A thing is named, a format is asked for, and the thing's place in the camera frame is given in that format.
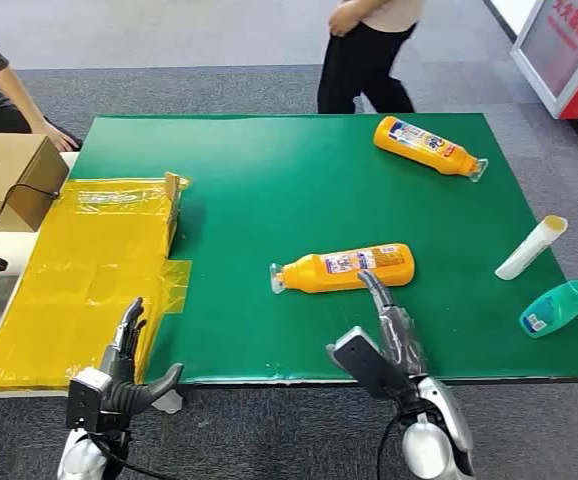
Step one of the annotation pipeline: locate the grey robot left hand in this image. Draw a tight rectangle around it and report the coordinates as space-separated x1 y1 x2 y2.
100 298 185 433

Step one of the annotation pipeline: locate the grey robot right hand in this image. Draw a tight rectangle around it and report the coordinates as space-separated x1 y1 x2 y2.
358 270 428 380

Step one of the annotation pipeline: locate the orange detergent bottle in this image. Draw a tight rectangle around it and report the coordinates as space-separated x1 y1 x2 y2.
373 115 490 184
269 243 416 296

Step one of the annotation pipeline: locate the white tube bottle yellow cap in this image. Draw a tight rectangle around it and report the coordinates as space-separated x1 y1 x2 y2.
494 214 569 282

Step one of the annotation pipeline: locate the teal plastic bottle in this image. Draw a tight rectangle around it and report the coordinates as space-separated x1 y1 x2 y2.
518 279 578 340

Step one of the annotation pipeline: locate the white table leg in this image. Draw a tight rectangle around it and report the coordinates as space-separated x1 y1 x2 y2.
151 389 184 416

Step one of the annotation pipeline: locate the yellow plastic wrapped box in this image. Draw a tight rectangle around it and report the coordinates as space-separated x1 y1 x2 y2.
0 171 193 391

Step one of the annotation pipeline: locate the green table mat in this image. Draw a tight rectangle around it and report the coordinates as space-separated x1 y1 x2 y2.
68 113 578 387

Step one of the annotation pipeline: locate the brown cardboard box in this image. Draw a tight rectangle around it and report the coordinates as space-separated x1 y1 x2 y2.
0 131 70 234

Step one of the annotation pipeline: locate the standing person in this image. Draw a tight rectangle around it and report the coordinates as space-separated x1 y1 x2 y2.
316 0 426 116

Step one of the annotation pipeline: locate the red white sign stand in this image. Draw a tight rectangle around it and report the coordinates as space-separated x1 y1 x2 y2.
511 0 578 121

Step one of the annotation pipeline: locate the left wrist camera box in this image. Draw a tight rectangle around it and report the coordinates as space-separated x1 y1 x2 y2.
66 367 113 433

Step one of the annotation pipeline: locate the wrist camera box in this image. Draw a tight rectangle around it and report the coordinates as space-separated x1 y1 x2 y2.
66 367 113 433
325 325 411 401

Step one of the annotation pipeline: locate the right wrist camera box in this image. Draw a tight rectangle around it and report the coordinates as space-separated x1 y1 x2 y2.
325 325 411 401

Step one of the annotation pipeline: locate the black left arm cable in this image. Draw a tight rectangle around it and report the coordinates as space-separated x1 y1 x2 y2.
87 430 183 480

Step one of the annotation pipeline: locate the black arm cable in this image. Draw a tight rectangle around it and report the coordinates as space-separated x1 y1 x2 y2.
87 430 183 480
376 409 406 480

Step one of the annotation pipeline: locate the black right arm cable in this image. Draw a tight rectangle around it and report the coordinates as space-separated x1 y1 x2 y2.
376 409 406 480

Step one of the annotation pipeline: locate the thin black cable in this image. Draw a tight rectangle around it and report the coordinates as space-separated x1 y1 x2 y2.
0 182 61 254

